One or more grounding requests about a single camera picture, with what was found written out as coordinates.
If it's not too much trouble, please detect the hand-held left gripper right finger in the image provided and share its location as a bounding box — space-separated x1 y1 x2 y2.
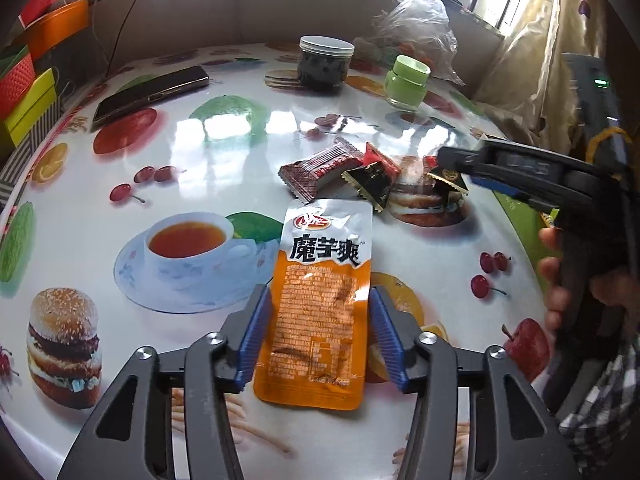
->
368 285 583 480

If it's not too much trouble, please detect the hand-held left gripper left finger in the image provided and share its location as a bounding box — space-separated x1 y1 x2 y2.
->
57 284 273 480

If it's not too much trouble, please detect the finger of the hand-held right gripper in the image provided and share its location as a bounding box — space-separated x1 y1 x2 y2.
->
436 139 572 184
470 172 564 214

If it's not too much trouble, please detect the black gold snack packet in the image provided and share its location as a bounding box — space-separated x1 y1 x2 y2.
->
425 164 470 195

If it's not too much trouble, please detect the orange white snack packet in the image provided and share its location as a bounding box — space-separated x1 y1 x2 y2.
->
253 198 374 410

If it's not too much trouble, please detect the person's right forearm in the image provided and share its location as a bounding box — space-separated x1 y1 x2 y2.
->
557 332 640 462

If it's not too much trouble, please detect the person's right hand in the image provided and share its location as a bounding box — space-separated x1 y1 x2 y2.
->
538 227 640 346

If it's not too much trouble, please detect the black red snack packet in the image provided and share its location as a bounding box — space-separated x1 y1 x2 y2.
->
341 142 401 214

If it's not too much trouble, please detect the green cup with lid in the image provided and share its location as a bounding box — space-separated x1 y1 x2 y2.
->
384 54 432 111

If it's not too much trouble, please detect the cream printed curtain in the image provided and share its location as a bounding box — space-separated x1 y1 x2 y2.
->
471 0 609 162

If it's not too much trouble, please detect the clear plastic bag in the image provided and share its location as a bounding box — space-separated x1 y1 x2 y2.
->
368 0 464 87

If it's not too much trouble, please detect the brown red wafer packet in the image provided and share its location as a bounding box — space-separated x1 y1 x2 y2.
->
278 137 364 204

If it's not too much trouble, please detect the clear jar with dark contents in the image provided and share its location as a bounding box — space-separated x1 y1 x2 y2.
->
298 35 356 96

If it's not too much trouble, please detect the black smartphone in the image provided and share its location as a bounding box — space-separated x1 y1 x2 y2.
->
91 64 210 128

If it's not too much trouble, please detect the black white striped box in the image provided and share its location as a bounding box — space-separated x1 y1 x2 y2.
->
0 110 64 211

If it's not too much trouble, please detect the yellow green box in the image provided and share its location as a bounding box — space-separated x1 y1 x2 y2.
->
3 68 57 147

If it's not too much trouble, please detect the red textured box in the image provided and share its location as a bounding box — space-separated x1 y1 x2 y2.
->
0 52 37 119

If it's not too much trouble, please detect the orange box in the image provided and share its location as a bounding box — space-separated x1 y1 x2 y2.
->
22 0 92 62

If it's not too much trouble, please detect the black cable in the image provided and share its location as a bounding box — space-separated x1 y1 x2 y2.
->
97 0 151 79

